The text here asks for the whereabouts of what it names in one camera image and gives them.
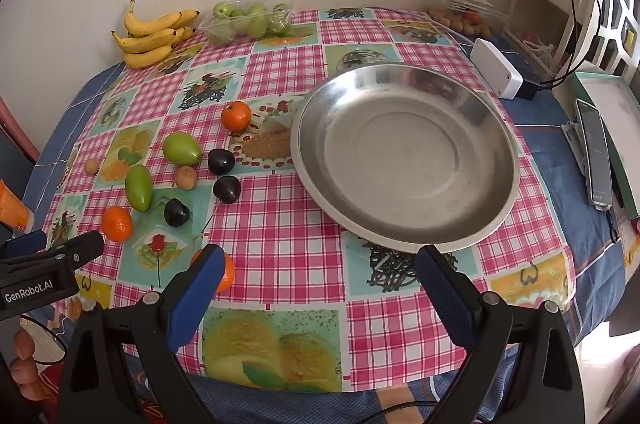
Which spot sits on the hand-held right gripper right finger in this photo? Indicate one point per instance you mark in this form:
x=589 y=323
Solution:
x=445 y=294

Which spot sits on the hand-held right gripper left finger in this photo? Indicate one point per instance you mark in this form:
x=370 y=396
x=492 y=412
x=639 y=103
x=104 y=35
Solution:
x=192 y=299

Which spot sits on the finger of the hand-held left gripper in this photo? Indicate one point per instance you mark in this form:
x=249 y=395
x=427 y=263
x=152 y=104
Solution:
x=25 y=243
x=80 y=249

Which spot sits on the small brown longan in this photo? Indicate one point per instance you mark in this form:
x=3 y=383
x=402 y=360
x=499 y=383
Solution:
x=91 y=166
x=185 y=175

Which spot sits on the elongated green fruit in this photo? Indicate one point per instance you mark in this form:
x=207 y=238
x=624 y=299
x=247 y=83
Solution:
x=137 y=186

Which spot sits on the dark purple plum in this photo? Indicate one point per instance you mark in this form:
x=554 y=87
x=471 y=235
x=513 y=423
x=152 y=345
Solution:
x=221 y=161
x=227 y=189
x=176 y=212

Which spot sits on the round green fruit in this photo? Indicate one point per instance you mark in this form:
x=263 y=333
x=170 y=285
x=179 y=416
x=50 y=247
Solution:
x=181 y=148

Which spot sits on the round steel plate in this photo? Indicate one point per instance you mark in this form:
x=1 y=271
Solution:
x=400 y=154

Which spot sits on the orange tangerine with stem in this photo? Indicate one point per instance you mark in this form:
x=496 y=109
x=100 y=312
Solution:
x=236 y=115

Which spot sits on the person's left hand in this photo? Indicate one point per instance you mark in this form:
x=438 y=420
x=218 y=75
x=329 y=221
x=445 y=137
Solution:
x=22 y=345

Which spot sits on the orange packet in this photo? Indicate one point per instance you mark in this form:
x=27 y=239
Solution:
x=12 y=209

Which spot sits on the pink checked printed tablecloth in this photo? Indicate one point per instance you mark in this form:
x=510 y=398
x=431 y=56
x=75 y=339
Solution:
x=280 y=229

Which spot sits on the grey phone stand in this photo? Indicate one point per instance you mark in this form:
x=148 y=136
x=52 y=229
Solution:
x=572 y=136

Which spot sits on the black smartphone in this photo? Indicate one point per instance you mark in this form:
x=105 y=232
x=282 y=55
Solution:
x=597 y=154

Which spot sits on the yellow banana bunch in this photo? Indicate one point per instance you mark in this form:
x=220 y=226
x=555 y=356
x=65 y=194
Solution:
x=150 y=41

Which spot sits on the black power adapter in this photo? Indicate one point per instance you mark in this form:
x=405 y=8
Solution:
x=529 y=90

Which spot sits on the white plastic box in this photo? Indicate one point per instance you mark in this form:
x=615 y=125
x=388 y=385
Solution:
x=495 y=66

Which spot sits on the green and white box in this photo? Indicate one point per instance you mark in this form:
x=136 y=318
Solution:
x=615 y=104

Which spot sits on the clear plastic fruit tray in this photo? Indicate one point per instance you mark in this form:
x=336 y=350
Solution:
x=220 y=35

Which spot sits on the pile of brown longans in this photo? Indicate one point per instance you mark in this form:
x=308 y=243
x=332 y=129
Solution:
x=470 y=26

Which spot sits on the group of green jujubes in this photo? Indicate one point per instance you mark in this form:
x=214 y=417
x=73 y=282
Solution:
x=257 y=24

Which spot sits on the white lattice panel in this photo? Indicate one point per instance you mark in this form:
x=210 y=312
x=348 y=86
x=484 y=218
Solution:
x=597 y=4

